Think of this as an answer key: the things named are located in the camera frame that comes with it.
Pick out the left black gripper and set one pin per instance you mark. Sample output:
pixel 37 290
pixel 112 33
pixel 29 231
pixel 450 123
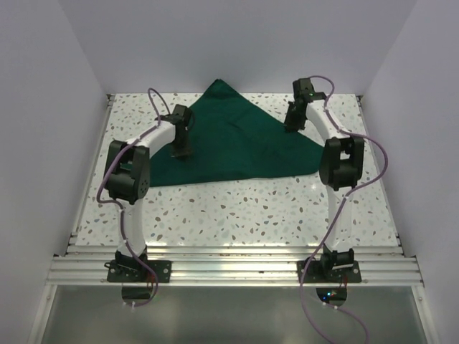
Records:
pixel 182 153

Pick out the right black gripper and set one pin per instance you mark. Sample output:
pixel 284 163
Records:
pixel 290 126

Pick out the green surgical cloth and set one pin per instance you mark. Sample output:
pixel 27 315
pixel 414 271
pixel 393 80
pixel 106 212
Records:
pixel 234 139

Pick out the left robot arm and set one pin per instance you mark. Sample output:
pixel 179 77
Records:
pixel 126 182

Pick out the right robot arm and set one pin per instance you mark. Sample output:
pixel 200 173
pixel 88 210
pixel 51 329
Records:
pixel 340 169

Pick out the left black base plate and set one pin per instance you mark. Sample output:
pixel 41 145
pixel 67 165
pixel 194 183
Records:
pixel 138 284

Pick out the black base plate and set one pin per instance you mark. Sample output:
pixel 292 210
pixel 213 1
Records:
pixel 138 284
pixel 337 279

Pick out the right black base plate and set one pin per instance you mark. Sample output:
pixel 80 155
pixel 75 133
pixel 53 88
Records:
pixel 337 279

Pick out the aluminium rail frame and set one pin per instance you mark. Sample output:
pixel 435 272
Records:
pixel 233 249

